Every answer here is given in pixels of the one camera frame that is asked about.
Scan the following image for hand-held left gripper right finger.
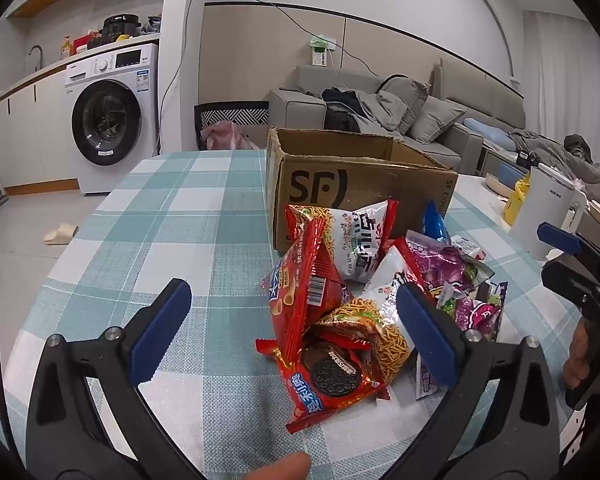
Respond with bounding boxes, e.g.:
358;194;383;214
385;282;564;480

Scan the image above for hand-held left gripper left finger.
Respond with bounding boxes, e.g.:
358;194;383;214
26;278;206;480

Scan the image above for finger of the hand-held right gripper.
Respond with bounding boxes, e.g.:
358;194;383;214
537;221;600;273
541;255;600;318

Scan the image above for purple snack packet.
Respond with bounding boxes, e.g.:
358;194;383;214
405;232;496;306
450;280;508;343

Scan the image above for blue snack packet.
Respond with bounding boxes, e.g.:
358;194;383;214
422;201;451;243

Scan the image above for large white noodle snack packet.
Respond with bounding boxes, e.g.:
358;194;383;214
286;200;400;285

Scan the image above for red chocolate cookie packet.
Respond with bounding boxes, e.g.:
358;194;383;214
255;330;393;435

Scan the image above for red chip packet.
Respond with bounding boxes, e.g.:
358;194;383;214
261;217;353;361

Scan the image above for brown cardboard box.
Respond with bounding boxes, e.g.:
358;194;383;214
266;127;458;253

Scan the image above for person's right hand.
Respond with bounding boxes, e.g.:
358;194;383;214
562;317;595;392

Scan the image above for person's left hand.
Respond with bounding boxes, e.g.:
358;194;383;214
242;452;312;480

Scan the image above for white electric kettle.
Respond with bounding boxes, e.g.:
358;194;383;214
509;162;588;261

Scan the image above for white pink snack packet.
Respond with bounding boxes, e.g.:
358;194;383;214
414;350;448;401

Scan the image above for yellow bag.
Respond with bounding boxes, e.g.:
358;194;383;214
503;176;531;225

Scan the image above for light blue storage box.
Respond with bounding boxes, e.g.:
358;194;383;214
497;160;528;186

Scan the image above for beige bowl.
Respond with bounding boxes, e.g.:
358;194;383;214
485;172;515;197

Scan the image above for grey blanket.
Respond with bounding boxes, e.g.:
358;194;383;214
510;130;600;201

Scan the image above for small clear snack packet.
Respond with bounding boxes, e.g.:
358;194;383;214
450;235;486;261

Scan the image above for dark brown bundle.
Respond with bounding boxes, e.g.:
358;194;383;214
564;134;594;162

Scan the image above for green checkered tablecloth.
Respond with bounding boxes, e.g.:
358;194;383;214
2;149;588;480

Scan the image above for light blue pillow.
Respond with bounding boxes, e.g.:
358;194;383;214
464;117;513;148

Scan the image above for beige slipper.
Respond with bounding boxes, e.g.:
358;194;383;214
45;224;79;246

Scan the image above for grey sofa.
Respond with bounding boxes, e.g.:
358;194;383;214
267;57;526;176

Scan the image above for grey pillow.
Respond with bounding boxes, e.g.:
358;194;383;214
380;77;430;135
407;95;467;145

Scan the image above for pink bag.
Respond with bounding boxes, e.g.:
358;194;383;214
200;121;243;151

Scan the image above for white washing machine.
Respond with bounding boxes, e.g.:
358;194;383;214
64;42;161;195

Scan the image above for grey jacket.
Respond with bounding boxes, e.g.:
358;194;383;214
352;91;406;136

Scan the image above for black patterned chair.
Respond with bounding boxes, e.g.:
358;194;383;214
194;101;271;151

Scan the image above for dark clothes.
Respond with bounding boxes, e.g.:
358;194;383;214
321;86;376;131

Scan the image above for red box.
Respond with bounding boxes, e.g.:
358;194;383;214
72;32;101;53

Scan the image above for black cooker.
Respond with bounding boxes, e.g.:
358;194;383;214
102;14;143;41

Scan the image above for green white wall charger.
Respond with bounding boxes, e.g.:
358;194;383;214
310;35;337;67

